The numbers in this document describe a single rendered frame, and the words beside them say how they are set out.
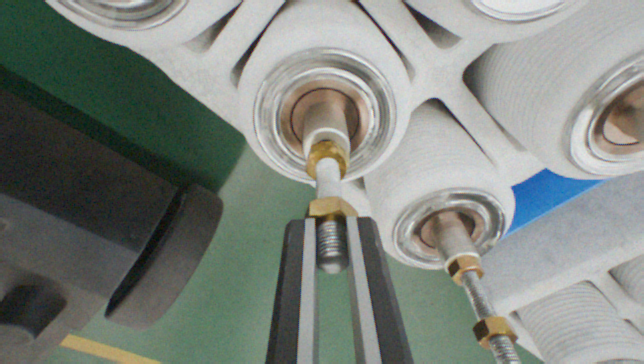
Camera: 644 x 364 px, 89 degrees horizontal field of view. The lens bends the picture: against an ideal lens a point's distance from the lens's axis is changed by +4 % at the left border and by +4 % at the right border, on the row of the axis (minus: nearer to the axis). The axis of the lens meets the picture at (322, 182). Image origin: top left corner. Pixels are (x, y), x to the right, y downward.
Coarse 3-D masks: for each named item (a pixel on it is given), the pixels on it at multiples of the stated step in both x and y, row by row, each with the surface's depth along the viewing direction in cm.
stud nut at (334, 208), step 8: (320, 200) 10; (328, 200) 10; (336, 200) 10; (344, 200) 11; (312, 208) 10; (320, 208) 10; (328, 208) 10; (336, 208) 10; (344, 208) 10; (352, 208) 11; (312, 216) 10; (320, 216) 10; (328, 216) 10; (336, 216) 10; (344, 216) 10; (352, 216) 10; (320, 224) 10; (344, 224) 10
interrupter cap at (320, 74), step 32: (288, 64) 15; (320, 64) 15; (352, 64) 15; (256, 96) 16; (288, 96) 16; (320, 96) 16; (352, 96) 16; (384, 96) 16; (256, 128) 17; (288, 128) 17; (352, 128) 17; (384, 128) 17; (288, 160) 18; (352, 160) 18
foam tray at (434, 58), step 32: (256, 0) 20; (384, 0) 20; (224, 32) 21; (256, 32) 21; (384, 32) 31; (416, 32) 21; (448, 32) 24; (160, 64) 23; (192, 64) 22; (224, 64) 22; (416, 64) 22; (448, 64) 22; (224, 96) 23; (416, 96) 24; (448, 96) 24; (480, 128) 25; (512, 160) 27; (352, 192) 29
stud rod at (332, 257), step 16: (320, 160) 13; (320, 176) 12; (336, 176) 12; (320, 192) 12; (336, 192) 11; (336, 224) 10; (320, 240) 10; (336, 240) 9; (320, 256) 9; (336, 256) 9; (336, 272) 10
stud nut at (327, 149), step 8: (320, 144) 13; (328, 144) 13; (336, 144) 13; (312, 152) 13; (320, 152) 13; (328, 152) 13; (336, 152) 13; (344, 152) 14; (312, 160) 13; (336, 160) 13; (344, 160) 13; (312, 168) 13; (344, 168) 13; (312, 176) 14
